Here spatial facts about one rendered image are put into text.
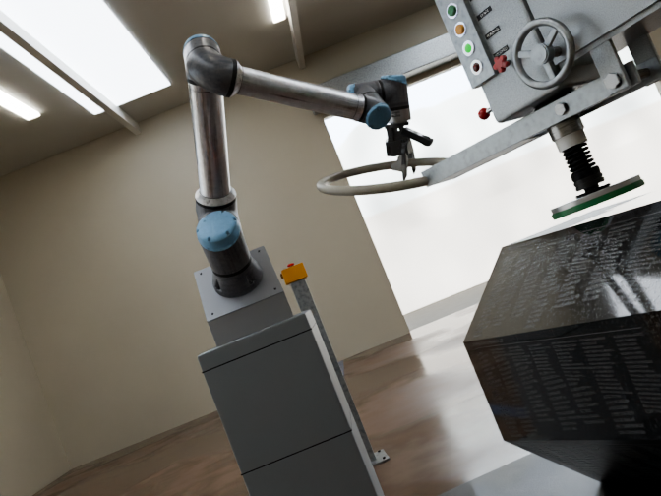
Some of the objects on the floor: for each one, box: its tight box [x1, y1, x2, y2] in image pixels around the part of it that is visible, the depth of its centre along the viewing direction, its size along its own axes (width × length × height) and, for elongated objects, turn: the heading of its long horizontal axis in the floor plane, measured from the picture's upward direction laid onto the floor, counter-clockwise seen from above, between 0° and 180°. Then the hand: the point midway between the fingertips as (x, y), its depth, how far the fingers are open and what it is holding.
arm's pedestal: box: [198, 310, 385, 496], centre depth 227 cm, size 50×50×85 cm
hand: (410, 176), depth 227 cm, fingers open, 14 cm apart
